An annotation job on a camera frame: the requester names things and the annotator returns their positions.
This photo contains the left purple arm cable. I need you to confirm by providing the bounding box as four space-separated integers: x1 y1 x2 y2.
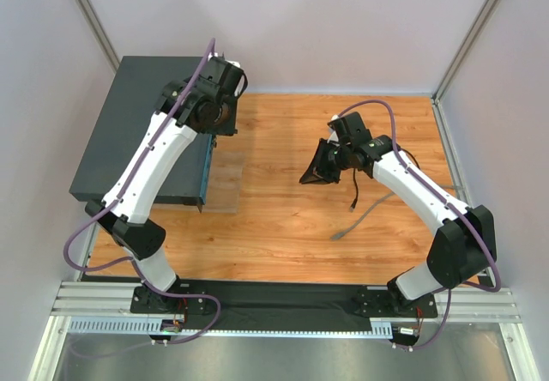
63 37 222 343

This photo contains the clear acrylic riser plate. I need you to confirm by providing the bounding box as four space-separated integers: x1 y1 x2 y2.
153 136 245 214

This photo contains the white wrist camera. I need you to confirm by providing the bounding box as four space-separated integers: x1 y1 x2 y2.
327 114 340 146
208 51 241 68

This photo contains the dark blue network switch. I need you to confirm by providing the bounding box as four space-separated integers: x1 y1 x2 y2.
69 56 213 207

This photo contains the black cable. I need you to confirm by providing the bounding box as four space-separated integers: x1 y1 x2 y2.
349 148 421 214

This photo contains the aluminium rail frame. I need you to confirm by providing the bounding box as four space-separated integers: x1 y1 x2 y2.
30 94 537 380

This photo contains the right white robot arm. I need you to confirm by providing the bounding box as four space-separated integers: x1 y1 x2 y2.
299 112 497 303

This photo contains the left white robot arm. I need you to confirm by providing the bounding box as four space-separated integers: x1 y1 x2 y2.
85 51 248 292

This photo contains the left aluminium corner post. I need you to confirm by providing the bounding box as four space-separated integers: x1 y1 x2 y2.
75 0 120 72

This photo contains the grey ethernet cable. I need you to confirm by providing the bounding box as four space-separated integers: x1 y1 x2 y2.
329 185 467 241

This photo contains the right aluminium corner post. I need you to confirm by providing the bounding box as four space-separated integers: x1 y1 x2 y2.
431 0 501 104

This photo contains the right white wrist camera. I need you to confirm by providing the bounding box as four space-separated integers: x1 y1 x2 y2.
327 114 340 146

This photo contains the aluminium corner post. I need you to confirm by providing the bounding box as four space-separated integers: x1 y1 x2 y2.
75 0 120 72
431 0 501 104

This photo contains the grey slotted cable duct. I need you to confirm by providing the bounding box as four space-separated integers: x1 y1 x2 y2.
68 316 421 337

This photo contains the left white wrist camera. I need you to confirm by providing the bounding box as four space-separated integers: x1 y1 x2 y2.
208 51 241 68

